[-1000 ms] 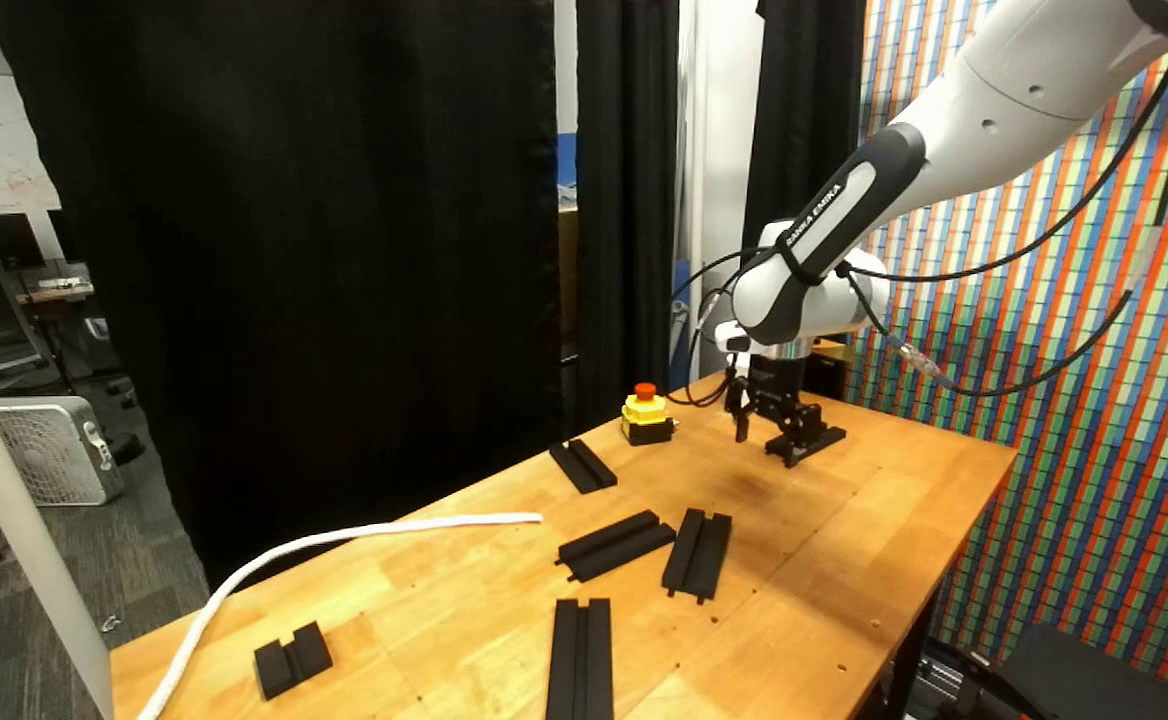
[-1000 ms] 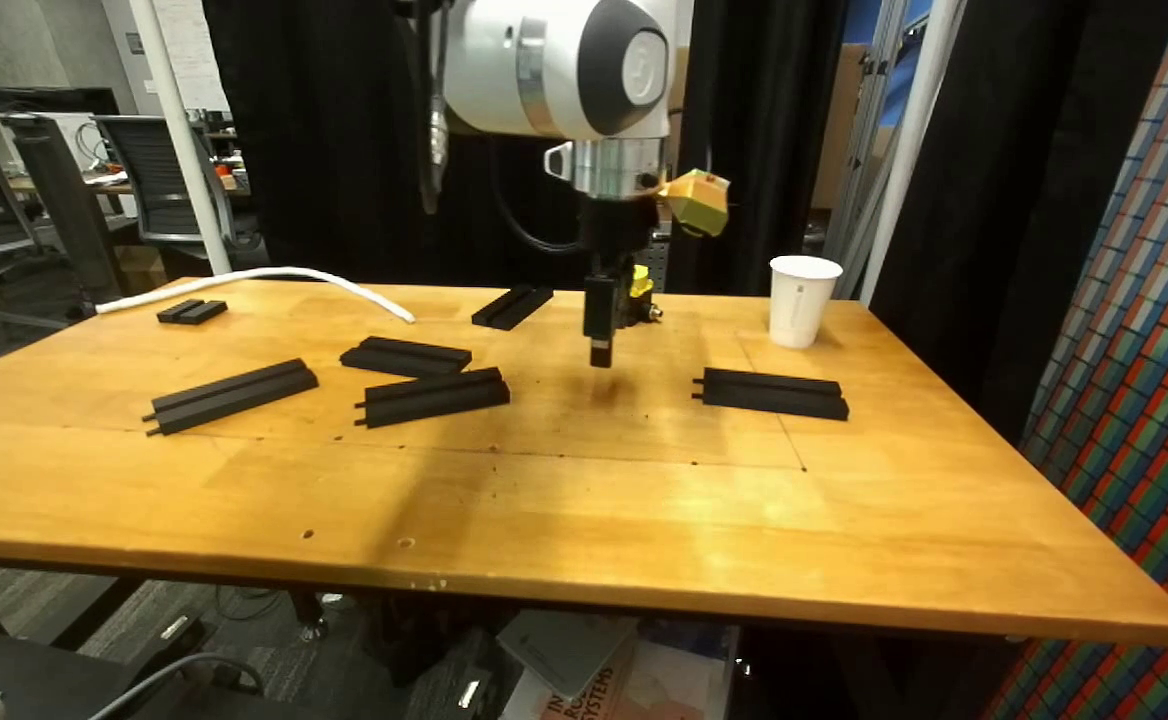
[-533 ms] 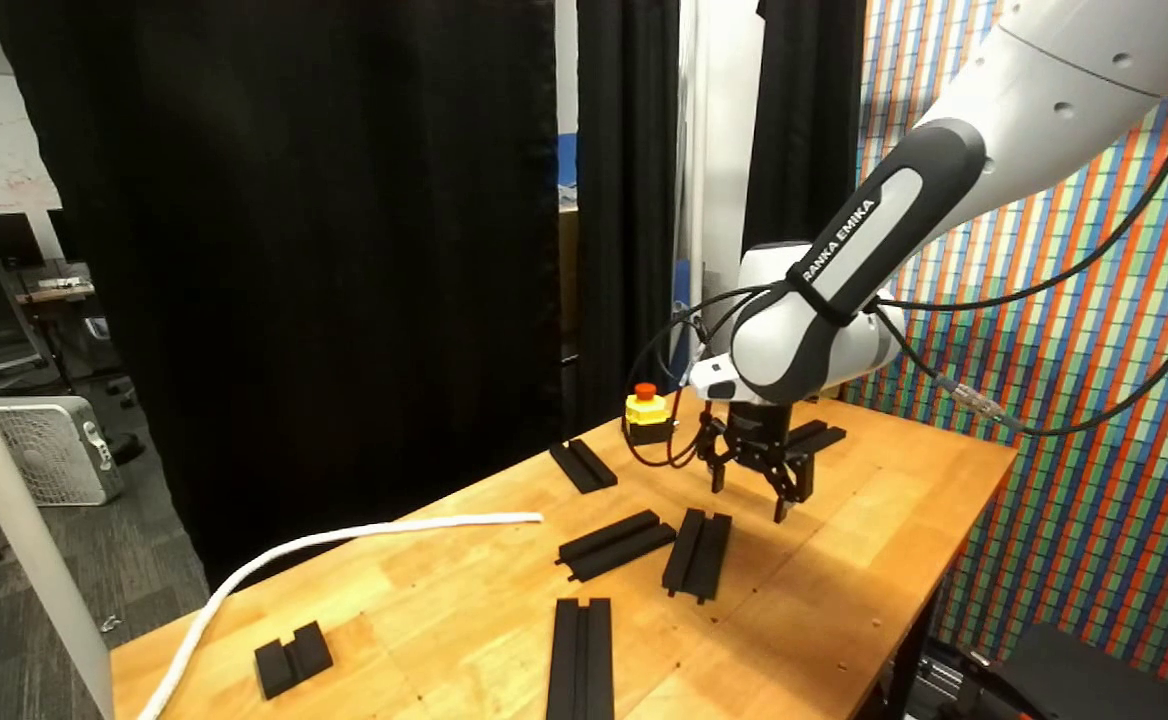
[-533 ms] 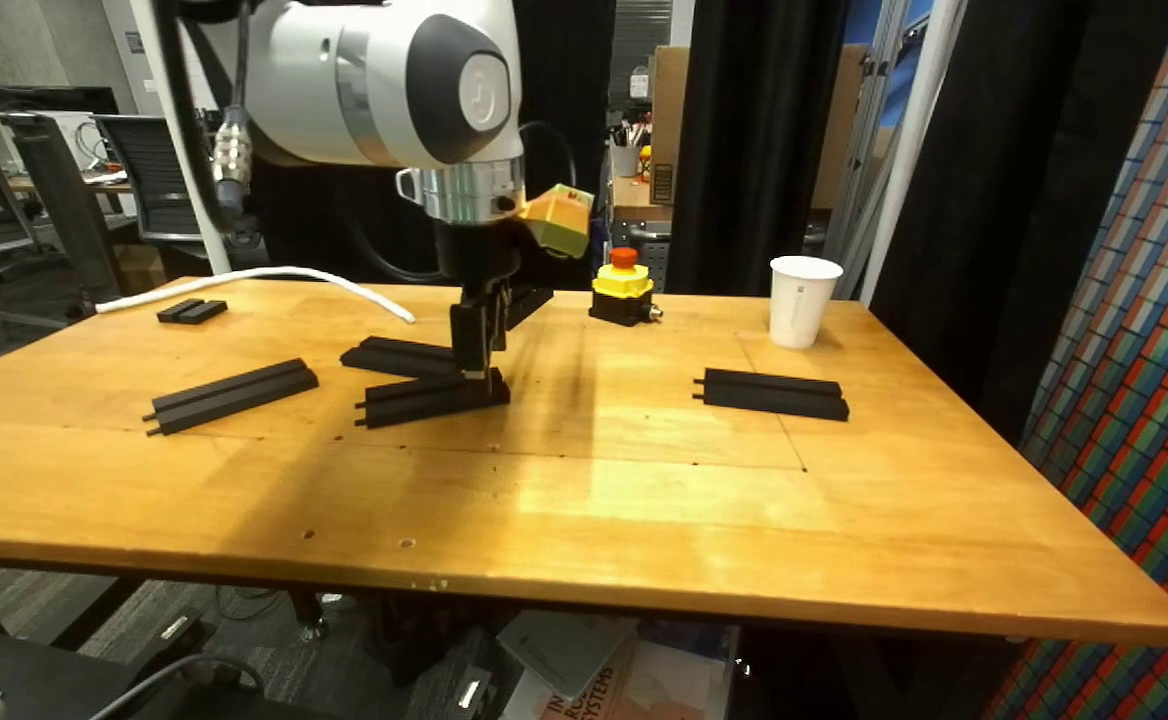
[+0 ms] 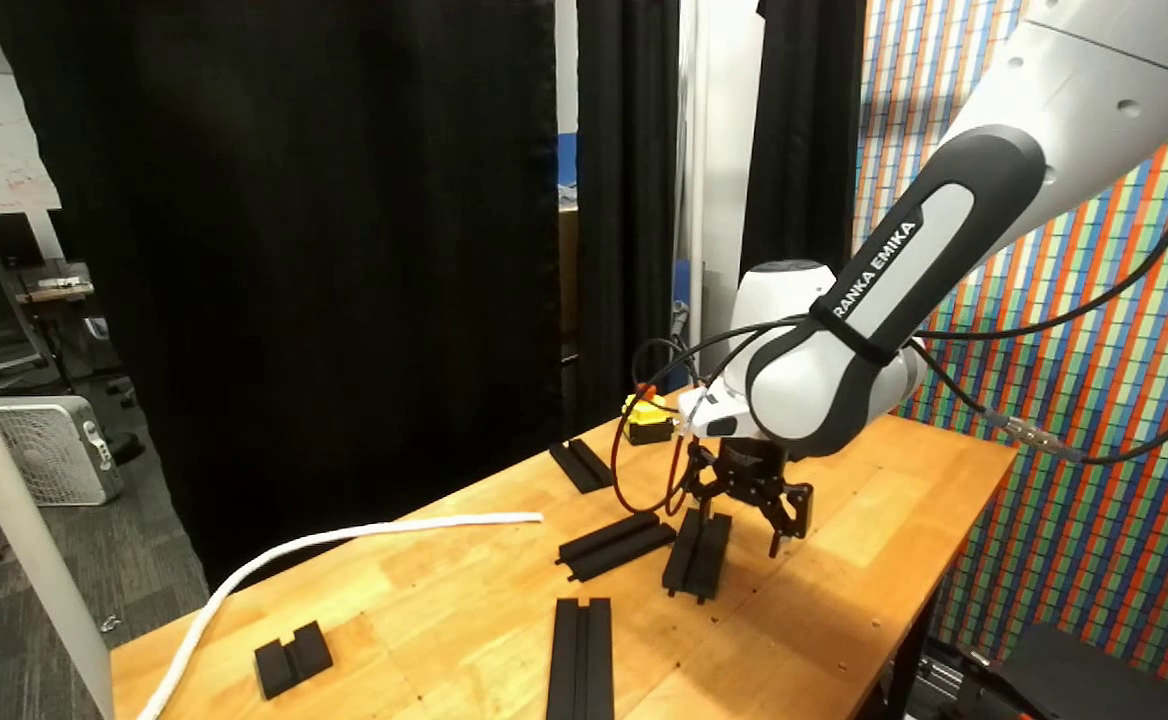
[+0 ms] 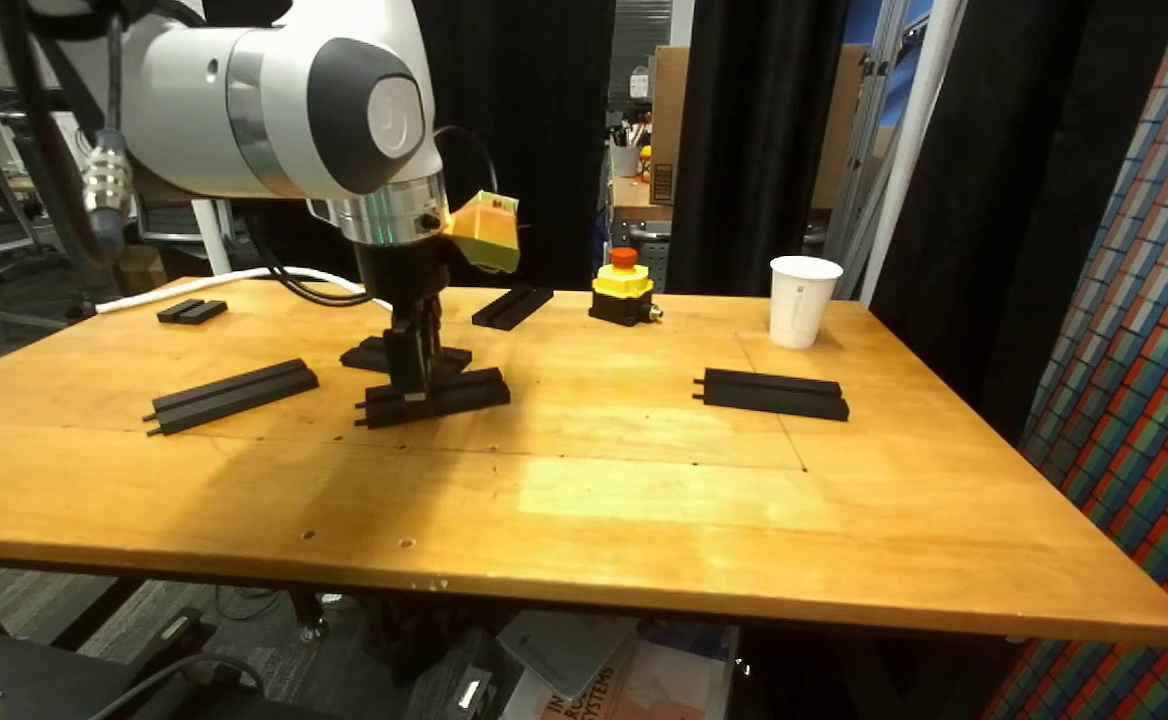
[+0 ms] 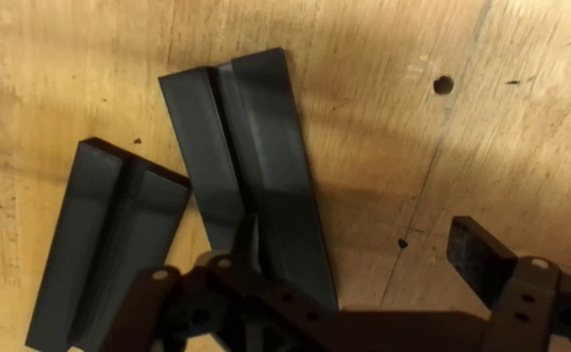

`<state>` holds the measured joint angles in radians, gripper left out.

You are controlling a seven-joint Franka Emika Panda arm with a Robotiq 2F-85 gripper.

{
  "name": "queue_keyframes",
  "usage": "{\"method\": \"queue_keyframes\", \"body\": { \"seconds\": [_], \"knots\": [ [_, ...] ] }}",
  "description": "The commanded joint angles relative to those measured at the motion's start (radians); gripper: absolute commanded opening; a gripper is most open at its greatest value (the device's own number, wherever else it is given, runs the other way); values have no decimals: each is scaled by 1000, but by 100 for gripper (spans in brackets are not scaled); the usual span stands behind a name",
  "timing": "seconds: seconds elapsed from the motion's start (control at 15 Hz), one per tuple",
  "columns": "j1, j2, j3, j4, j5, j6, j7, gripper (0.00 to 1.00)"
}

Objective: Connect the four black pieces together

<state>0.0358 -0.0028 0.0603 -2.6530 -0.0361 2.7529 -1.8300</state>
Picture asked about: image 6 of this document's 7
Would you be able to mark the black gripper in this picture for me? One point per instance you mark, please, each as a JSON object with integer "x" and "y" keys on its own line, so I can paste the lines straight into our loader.
{"x": 406, "y": 274}

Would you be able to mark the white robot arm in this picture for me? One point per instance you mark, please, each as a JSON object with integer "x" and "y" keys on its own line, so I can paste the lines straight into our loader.
{"x": 210, "y": 105}

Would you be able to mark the short black grooved track piece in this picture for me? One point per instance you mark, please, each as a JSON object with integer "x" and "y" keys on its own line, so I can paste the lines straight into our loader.
{"x": 510, "y": 304}

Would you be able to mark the long black grooved track piece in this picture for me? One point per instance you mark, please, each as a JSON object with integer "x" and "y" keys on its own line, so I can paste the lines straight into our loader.
{"x": 230, "y": 395}

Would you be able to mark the yellow emergency stop button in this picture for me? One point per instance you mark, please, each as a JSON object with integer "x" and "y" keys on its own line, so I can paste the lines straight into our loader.
{"x": 623, "y": 287}

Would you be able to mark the small black notched block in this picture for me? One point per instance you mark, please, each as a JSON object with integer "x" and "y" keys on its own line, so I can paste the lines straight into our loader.
{"x": 191, "y": 308}

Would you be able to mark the wide black curtain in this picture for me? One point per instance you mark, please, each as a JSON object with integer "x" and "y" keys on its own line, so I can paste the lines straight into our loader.
{"x": 545, "y": 105}

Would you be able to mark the white paper cup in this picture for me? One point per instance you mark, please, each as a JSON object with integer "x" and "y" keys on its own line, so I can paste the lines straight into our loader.
{"x": 798, "y": 304}

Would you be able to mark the narrow black curtain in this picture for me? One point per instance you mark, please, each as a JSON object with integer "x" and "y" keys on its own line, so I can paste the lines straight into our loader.
{"x": 756, "y": 135}

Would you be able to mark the black curtain beside patterned backdrop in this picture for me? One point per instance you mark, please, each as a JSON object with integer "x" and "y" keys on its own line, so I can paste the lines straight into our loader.
{"x": 1008, "y": 201}

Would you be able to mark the multicolour patterned backdrop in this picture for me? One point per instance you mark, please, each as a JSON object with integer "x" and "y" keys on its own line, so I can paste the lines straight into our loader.
{"x": 1147, "y": 403}

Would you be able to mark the wrist mounted camera box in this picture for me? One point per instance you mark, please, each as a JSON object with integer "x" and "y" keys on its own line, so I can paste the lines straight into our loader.
{"x": 486, "y": 231}

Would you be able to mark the white frame post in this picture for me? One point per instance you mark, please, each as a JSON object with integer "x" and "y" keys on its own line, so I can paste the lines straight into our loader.
{"x": 908, "y": 135}

